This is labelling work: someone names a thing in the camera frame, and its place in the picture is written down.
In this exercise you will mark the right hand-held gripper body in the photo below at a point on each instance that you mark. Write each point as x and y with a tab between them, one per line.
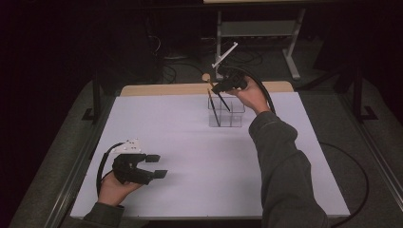
234	80

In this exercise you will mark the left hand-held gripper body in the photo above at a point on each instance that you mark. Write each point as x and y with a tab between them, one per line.
130	171

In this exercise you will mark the fan makeup brush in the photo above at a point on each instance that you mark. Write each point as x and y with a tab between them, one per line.
224	104

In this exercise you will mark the thin makeup brush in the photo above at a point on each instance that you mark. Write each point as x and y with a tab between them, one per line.
214	109

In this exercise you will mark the clear acrylic organizer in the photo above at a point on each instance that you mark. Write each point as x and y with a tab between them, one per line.
236	120

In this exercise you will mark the person's left hand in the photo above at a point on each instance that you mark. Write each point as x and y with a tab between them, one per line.
115	191

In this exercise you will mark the person's right hand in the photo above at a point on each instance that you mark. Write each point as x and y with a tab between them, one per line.
253	96

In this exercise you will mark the grey metal stand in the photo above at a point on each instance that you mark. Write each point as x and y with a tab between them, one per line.
256	28

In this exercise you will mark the metal side rail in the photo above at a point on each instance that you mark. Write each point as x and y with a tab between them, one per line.
76	164
377	158

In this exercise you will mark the black frame post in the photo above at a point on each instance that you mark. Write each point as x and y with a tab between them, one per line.
96	101
359	95

